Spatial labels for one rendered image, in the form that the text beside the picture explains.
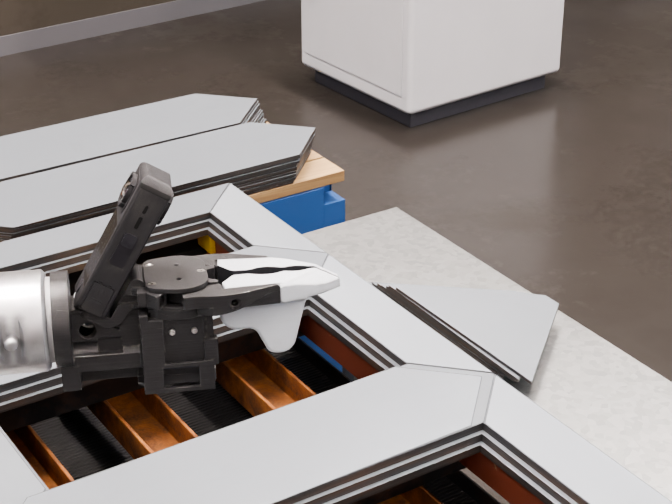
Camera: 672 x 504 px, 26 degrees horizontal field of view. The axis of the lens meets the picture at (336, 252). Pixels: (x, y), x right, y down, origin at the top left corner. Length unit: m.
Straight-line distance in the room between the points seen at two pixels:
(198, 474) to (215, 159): 1.01
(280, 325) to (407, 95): 3.99
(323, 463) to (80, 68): 4.00
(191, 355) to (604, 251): 3.34
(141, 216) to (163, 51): 4.88
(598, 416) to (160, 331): 1.26
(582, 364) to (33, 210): 1.00
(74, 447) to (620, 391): 0.91
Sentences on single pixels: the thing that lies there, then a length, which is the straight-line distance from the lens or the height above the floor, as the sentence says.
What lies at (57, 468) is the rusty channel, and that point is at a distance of 2.18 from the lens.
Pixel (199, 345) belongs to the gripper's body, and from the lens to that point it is 1.07.
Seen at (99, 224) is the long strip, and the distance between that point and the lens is 2.56.
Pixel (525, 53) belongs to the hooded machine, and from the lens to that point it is 5.36.
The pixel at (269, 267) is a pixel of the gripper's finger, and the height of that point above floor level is 1.46.
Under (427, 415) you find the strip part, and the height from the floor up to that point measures 0.85.
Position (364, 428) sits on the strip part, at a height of 0.85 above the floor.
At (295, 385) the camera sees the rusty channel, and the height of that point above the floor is 0.71.
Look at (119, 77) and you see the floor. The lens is 5.66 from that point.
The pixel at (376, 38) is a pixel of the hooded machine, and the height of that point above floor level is 0.30.
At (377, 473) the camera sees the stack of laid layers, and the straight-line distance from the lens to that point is 1.92.
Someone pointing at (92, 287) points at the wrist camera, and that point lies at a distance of 1.06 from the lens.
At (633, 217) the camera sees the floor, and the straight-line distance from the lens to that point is 4.57.
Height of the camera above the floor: 1.97
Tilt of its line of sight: 27 degrees down
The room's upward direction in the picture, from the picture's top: straight up
